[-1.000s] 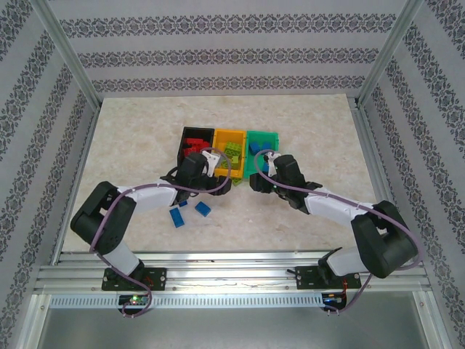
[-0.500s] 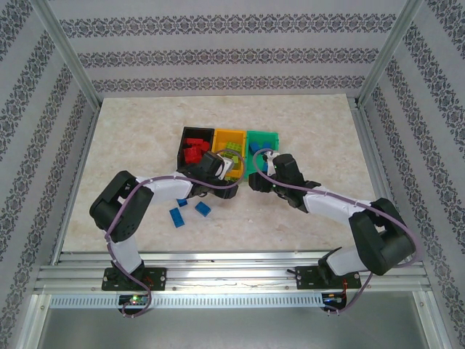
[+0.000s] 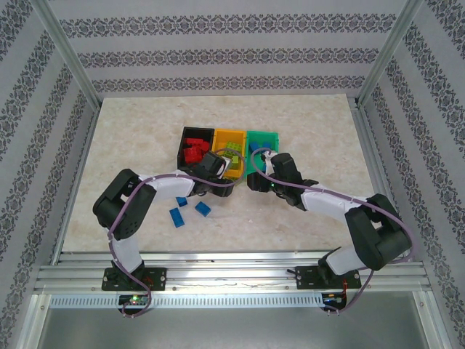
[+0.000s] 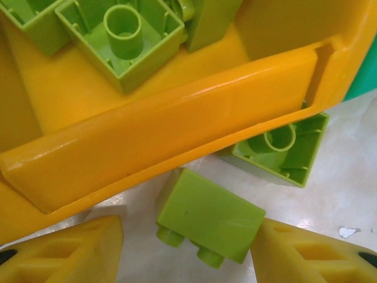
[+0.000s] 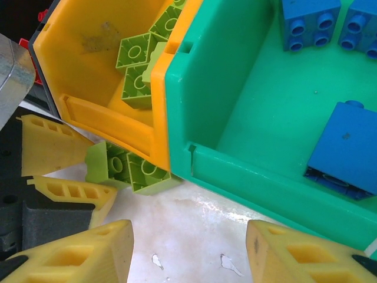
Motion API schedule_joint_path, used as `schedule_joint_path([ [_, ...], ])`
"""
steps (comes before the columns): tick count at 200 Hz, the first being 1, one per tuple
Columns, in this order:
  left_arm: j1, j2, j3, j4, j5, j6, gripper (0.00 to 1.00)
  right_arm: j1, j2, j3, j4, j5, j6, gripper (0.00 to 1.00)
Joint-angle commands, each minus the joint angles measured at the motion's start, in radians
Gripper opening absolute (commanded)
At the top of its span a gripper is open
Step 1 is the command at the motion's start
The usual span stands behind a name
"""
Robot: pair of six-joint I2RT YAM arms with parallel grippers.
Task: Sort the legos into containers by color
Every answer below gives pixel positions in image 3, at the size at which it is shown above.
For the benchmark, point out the red lego brick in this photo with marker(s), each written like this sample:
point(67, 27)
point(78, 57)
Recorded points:
point(194, 141)
point(204, 147)
point(190, 156)

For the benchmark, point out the green lego brick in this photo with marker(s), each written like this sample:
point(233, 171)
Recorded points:
point(234, 146)
point(237, 161)

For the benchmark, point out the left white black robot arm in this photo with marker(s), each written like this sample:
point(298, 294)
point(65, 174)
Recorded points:
point(170, 189)

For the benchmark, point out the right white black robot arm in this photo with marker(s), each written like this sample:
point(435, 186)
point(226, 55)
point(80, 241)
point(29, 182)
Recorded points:
point(327, 203)

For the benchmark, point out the yellow plastic bin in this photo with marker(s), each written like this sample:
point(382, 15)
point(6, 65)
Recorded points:
point(221, 140)

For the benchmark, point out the black plastic bin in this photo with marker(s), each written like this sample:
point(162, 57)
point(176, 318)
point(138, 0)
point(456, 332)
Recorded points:
point(203, 133)

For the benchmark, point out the green plastic bin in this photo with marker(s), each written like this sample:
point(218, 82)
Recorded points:
point(274, 140)

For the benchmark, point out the long blue lego brick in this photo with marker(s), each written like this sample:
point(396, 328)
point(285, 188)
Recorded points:
point(177, 217)

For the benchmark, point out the right controller board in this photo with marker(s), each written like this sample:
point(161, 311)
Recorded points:
point(332, 299)

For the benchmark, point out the controller board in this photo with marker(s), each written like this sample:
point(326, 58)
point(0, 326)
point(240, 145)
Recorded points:
point(134, 300)
point(332, 299)

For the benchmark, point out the left controller board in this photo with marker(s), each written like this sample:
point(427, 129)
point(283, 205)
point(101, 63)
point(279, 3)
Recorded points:
point(134, 300)

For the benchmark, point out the grey metal panel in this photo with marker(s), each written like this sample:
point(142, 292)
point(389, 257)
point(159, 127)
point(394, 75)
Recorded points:
point(232, 331)

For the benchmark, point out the aluminium side rail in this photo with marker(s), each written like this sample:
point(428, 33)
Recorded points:
point(374, 152)
point(81, 171)

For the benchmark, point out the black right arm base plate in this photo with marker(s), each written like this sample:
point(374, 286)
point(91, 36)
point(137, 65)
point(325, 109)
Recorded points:
point(305, 278)

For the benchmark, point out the aluminium mounting rail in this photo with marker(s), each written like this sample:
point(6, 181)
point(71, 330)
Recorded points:
point(232, 276)

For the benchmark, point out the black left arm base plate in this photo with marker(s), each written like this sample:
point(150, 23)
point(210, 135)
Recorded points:
point(160, 278)

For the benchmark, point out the short aluminium frame post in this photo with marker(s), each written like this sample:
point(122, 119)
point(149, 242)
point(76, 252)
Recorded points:
point(31, 323)
point(432, 320)

